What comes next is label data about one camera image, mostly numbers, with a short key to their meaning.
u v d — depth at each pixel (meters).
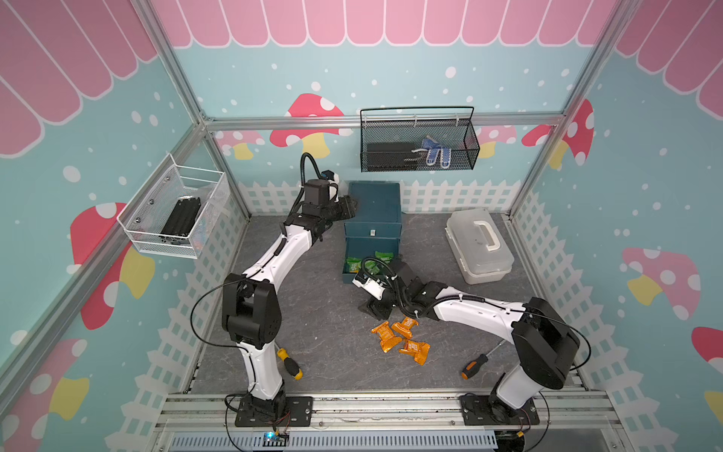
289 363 0.81
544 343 0.45
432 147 0.89
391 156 0.93
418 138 0.90
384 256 0.97
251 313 0.50
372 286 0.74
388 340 0.86
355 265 0.94
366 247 0.98
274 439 0.73
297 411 0.74
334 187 0.71
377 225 0.92
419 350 0.83
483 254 0.92
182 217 0.71
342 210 0.79
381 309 0.74
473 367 0.80
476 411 0.74
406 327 0.87
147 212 0.68
